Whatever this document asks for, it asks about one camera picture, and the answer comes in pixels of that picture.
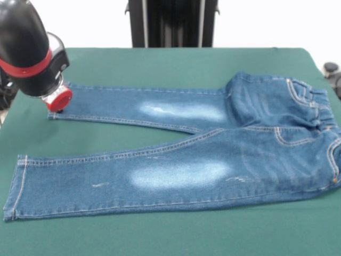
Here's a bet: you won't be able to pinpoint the dark green table cloth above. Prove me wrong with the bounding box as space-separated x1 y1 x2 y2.
0 47 341 256

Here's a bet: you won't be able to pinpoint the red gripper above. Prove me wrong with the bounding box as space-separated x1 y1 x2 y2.
45 85 74 114

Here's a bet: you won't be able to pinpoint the black wheeled stand base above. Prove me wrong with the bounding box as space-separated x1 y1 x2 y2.
323 62 341 101
0 71 19 110

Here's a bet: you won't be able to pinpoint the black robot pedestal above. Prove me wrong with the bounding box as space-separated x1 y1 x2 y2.
124 0 221 49

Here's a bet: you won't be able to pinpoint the blue denim jeans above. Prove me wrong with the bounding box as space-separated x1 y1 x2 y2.
2 70 341 223

